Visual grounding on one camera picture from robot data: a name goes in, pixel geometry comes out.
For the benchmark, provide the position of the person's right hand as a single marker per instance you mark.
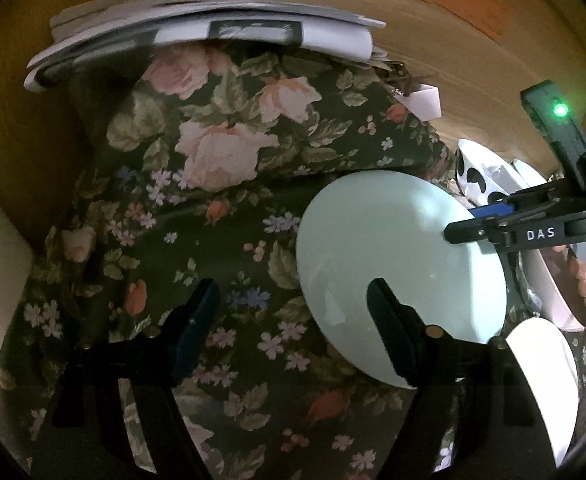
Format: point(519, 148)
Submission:
point(571, 275)

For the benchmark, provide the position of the white round plate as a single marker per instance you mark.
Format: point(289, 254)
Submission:
point(549, 367)

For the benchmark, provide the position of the mint green plate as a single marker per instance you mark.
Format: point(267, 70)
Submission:
point(385, 224)

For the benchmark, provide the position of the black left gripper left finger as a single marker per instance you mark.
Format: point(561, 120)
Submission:
point(84, 436)

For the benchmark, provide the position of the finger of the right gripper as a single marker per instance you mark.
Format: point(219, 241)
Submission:
point(488, 225)
point(503, 204)

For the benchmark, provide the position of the small white paper box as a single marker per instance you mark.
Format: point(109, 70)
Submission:
point(423, 103)

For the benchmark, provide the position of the floral dark green cloth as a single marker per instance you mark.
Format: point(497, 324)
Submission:
point(205, 172)

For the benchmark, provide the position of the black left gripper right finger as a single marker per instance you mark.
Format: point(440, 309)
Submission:
point(473, 415)

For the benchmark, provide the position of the stack of papers and magazines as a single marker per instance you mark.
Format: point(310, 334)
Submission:
point(98, 29)

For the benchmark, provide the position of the dark brown rimmed plate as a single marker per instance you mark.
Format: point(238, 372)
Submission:
point(536, 278)

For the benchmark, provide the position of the white bowl with black spots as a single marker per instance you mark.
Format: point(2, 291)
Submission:
point(483, 176)

